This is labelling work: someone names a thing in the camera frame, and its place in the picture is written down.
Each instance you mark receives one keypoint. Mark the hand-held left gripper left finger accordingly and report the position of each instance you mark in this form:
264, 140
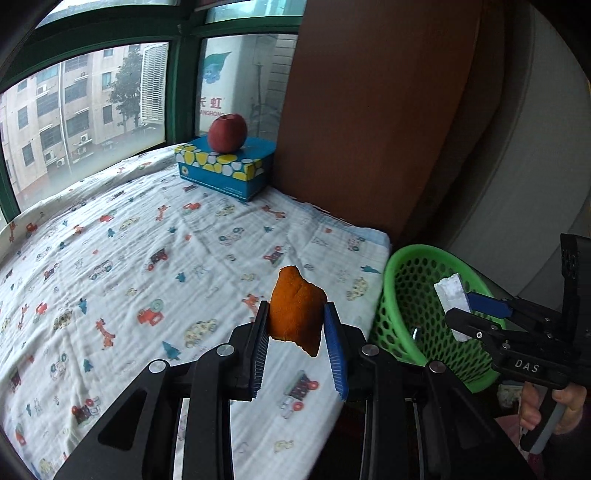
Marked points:
261, 346

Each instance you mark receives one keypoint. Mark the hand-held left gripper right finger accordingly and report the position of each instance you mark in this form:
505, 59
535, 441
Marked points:
334, 350

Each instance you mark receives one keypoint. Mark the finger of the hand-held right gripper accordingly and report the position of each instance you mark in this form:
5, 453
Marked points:
471, 325
487, 304

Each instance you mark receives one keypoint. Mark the white foam piece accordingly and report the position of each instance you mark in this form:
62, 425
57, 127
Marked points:
450, 290

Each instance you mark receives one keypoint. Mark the green plastic basket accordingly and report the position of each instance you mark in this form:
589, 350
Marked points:
401, 295

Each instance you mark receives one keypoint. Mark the person's right hand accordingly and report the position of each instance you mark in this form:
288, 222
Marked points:
572, 408

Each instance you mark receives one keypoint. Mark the white printed blanket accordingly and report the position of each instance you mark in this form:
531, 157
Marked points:
138, 240

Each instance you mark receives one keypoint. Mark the blue spotted tissue box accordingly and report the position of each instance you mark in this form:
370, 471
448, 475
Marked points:
231, 170

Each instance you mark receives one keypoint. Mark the red apple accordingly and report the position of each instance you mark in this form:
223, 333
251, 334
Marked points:
227, 134

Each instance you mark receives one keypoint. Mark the brown wooden panel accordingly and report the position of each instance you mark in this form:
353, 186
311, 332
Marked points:
369, 115

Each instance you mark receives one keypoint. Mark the green window frame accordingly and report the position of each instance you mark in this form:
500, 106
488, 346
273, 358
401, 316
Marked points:
184, 92

